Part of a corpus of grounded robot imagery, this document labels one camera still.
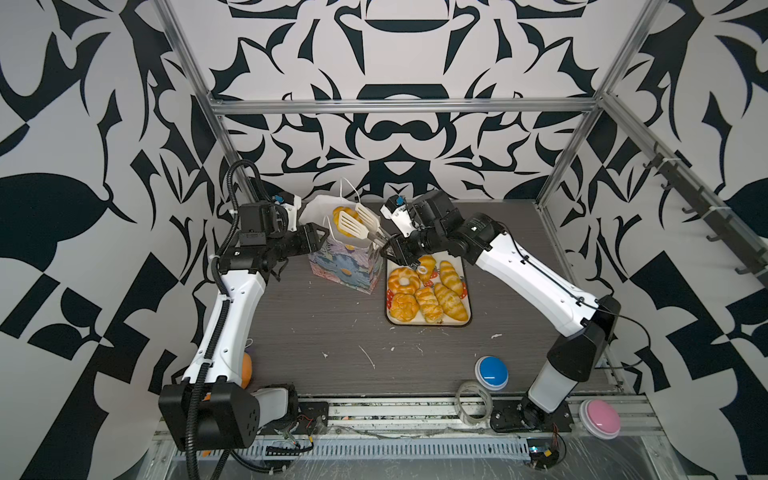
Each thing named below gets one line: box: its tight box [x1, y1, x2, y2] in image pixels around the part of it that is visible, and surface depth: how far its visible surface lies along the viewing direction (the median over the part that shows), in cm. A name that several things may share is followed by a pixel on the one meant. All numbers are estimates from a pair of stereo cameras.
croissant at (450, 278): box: [440, 260, 464, 297], surface depth 97 cm
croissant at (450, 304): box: [434, 283, 469, 321], surface depth 91 cm
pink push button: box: [579, 399, 621, 440], surface depth 74 cm
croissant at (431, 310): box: [415, 287, 444, 324], surface depth 91 cm
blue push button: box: [474, 355, 509, 392], surface depth 81 cm
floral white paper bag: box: [300, 195, 383, 294], surface depth 85 cm
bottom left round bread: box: [390, 293, 419, 322], surface depth 91 cm
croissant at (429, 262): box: [417, 254, 437, 282], surface depth 101 cm
